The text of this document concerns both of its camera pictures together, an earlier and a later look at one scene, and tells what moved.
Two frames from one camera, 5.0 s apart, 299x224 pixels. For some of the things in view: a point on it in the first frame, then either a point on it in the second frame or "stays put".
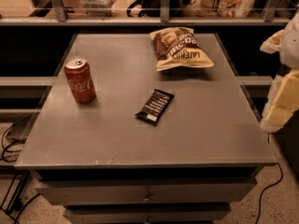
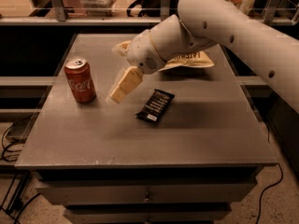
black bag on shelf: (149, 1) stays put
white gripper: (291, 46) -> (141, 51)
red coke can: (78, 74) stays put
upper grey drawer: (147, 191) stays put
